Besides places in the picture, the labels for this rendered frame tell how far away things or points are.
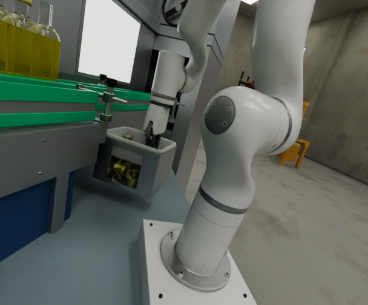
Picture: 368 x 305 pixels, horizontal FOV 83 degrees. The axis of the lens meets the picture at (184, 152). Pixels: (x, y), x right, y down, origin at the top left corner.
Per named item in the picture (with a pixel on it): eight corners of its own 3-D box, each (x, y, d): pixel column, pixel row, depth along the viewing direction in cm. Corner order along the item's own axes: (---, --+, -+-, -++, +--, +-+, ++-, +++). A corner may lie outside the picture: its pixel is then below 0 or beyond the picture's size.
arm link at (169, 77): (167, 95, 76) (146, 89, 69) (176, 57, 72) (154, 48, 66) (182, 100, 70) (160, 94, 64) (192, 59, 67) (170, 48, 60)
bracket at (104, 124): (81, 133, 68) (84, 112, 66) (106, 142, 66) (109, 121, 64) (72, 135, 64) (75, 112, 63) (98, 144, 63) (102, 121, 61)
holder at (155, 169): (108, 160, 89) (114, 125, 85) (167, 181, 84) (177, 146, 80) (79, 172, 73) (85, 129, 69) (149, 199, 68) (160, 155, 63)
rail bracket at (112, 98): (78, 111, 66) (83, 70, 63) (125, 126, 63) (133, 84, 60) (71, 111, 63) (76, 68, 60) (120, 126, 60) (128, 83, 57)
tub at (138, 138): (123, 146, 86) (126, 126, 84) (172, 163, 82) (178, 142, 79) (95, 155, 70) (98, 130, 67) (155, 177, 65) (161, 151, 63)
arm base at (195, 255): (213, 233, 65) (237, 183, 60) (243, 292, 49) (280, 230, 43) (155, 227, 59) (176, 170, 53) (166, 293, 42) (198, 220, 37)
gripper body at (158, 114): (157, 98, 76) (151, 128, 79) (144, 97, 66) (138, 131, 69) (177, 104, 74) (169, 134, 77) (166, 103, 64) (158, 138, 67)
